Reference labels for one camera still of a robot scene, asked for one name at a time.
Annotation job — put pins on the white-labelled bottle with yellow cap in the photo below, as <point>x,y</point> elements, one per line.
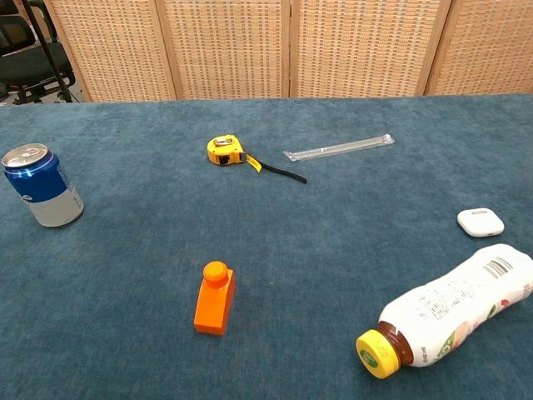
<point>449,308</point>

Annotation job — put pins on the white square earbud case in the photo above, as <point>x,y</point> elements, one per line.
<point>479,222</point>

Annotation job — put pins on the orange block with round stud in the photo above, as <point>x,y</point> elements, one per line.
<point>214,304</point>

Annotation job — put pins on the yellow tape measure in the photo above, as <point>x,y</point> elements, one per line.
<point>224,150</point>

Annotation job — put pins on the black office chair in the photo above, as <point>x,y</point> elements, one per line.
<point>25,62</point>

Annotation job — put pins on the blue felt table cover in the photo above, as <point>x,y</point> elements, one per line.
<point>266,250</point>

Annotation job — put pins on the wooden woven folding screen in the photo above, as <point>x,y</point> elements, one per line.
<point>229,46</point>

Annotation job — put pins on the clear wrapped straw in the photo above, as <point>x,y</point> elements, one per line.
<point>339,147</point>

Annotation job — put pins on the black tripod stand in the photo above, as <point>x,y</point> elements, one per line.
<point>46,54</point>

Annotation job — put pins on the blue and silver soda can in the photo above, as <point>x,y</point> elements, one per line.
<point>46,187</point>

